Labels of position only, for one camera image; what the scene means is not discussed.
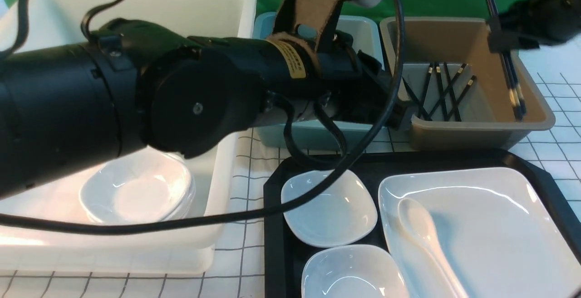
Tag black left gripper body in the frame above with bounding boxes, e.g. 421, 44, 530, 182
328, 50, 416, 131

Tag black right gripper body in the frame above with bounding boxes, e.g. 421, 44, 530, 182
488, 0, 581, 53

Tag black chopstick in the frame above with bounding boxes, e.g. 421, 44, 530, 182
486, 0, 524, 122
499, 51, 527, 122

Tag small white bowl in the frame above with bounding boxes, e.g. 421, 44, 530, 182
301, 244, 410, 298
284, 170, 378, 248

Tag white ceramic soup spoon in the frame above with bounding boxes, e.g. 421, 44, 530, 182
398, 197, 468, 298

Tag large white square plate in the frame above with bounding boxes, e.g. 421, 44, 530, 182
378, 167, 581, 298

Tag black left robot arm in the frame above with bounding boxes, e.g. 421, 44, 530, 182
1, 19, 391, 198

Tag teal plastic bin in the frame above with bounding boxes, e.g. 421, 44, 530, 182
252, 11, 384, 151

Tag black chopsticks in bin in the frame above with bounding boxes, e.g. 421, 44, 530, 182
403, 62, 478, 122

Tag brown plastic bin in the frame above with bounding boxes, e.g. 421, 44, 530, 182
404, 17, 556, 151

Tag black plastic serving tray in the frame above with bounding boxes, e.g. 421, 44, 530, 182
264, 149, 581, 298

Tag stack of small white bowls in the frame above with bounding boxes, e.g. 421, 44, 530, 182
79, 148, 197, 225

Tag large white plastic tub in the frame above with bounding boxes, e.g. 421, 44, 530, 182
0, 0, 256, 275

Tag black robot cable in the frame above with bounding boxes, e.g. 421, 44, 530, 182
0, 0, 405, 236

